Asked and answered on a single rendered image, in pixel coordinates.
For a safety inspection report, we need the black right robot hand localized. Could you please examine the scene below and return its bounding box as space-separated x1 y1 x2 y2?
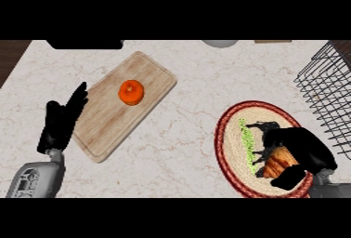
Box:
245 121 340 192

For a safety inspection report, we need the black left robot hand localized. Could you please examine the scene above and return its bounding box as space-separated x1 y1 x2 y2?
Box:
36 81 90 155

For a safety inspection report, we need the brown croissant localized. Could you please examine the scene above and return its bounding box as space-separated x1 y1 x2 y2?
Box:
260 145 301 179

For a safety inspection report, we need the round woven red-rimmed placemat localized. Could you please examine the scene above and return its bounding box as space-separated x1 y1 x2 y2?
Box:
213 99 316 199

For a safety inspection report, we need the wooden cutting board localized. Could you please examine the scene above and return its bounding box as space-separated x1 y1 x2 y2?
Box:
71 50 179 165

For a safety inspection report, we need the orange tomato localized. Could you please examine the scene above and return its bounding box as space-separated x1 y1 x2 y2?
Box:
117 79 147 107

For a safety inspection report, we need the black appliance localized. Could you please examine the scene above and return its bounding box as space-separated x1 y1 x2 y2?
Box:
46 40 126 50

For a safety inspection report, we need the tan wooden block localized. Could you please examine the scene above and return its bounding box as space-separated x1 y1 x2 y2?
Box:
254 40 294 45

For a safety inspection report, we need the grey round bowl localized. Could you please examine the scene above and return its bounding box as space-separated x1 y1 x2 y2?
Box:
201 40 241 49

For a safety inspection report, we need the black wire basket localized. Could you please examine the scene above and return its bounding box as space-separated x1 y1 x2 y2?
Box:
293 40 351 161

